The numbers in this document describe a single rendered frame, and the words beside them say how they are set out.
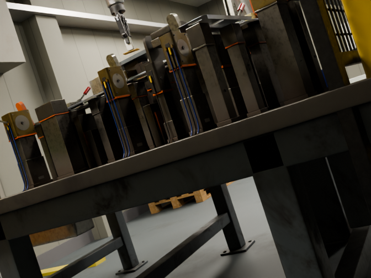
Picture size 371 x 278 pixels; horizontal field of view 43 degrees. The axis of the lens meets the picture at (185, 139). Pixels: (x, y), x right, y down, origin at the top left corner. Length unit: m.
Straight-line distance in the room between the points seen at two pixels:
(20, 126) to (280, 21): 1.32
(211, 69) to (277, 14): 0.29
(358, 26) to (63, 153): 1.42
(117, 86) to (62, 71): 3.18
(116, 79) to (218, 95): 0.62
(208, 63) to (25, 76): 3.70
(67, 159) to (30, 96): 2.79
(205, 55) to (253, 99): 0.24
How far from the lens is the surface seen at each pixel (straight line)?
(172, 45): 1.55
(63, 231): 1.68
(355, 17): 1.01
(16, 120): 2.28
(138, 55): 2.33
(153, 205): 5.30
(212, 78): 1.30
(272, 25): 1.47
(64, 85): 4.92
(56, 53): 5.01
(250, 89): 1.45
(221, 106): 1.30
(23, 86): 4.82
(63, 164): 2.10
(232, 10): 1.88
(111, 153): 2.09
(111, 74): 1.81
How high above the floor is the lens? 0.70
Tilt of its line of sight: level
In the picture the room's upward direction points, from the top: 18 degrees counter-clockwise
